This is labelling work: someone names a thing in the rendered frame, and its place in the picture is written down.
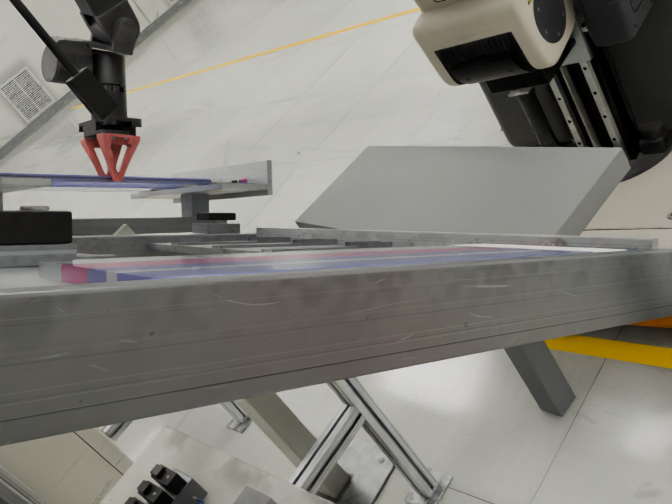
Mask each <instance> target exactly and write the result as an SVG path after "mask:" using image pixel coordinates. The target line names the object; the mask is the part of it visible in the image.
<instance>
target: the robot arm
mask: <svg viewBox="0 0 672 504"><path fill-rule="evenodd" d="M74 1H75V2H76V4H77V6H78V8H79V9H80V12H79V13H80V15H81V17H82V19H83V20H84V22H85V24H86V25H87V27H88V29H89V31H90V32H91V36H90V40H85V39H79V38H66V37H58V36H56V37H55V36H51V38H52V39H53V40H54V41H55V43H56V44H57V45H58V46H59V48H60V49H61V50H62V51H63V53H64V54H65V55H66V56H67V57H68V59H69V60H70V61H71V62H72V64H73V65H74V66H75V67H76V68H77V70H78V71H79V70H80V69H83V68H86V67H87V68H88V69H89V70H90V71H91V73H92V74H93V75H94V76H95V78H96V79H97V80H98V81H99V83H100V84H101V85H102V86H103V88H104V89H105V90H106V91H107V92H108V94H109V95H110V96H111V97H112V99H113V100H114V101H115V102H116V104H117V105H118V108H117V109H116V110H115V111H114V112H112V113H111V114H110V115H109V116H108V117H107V118H106V119H104V120H102V121H96V119H95V118H94V117H93V116H92V115H91V120H88V121H85V122H82V123H79V124H78V127H79V132H84V138H83V139H80V143H81V145H82V147H83V148H84V150H85V152H86V153H87V155H88V157H89V158H90V160H91V162H92V164H93V165H94V167H95V170H96V172H97V174H98V175H100V176H111V177H112V180H113V181H116V182H121V181H122V180H123V177H124V175H125V172H126V170H127V167H128V165H129V163H130V161H131V159H132V156H133V154H134V152H135V150H136V148H137V146H138V144H139V142H140V140H141V139H140V136H136V127H142V120H141V119H139V118H128V116H127V91H126V64H125V57H123V55H119V54H118V53H121V54H127V55H133V49H134V45H135V42H136V40H137V39H138V37H139V34H140V24H139V21H138V19H137V17H136V15H135V13H134V11H133V9H132V7H131V5H130V3H129V2H128V0H74ZM92 48H96V49H92ZM97 49H102V50H97ZM103 50H107V51H103ZM109 51H111V52H109ZM41 70H42V75H43V78H44V79H45V81H47V82H52V83H59V84H66V81H67V80H68V79H69V78H71V77H72V76H71V75H70V74H69V73H68V72H67V70H66V69H65V68H64V67H63V65H62V64H61V63H60V62H59V61H58V59H57V58H56V57H55V56H54V55H53V53H52V52H51V51H50V50H49V48H48V47H47V46H46V47H45V49H44V51H43V55H42V60H41ZM90 138H92V139H90ZM122 145H126V146H127V149H126V152H125V155H124V157H123V160H122V163H121V166H120V169H119V171H118V172H117V170H116V165H117V162H118V158H119V155H120V152H121V148H122ZM94 148H101V151H102V153H103V156H104V159H105V161H106V164H107V167H108V169H107V173H106V174H105V173H104V171H103V168H102V166H101V164H100V161H99V159H98V157H97V154H96V152H95V150H94Z"/></svg>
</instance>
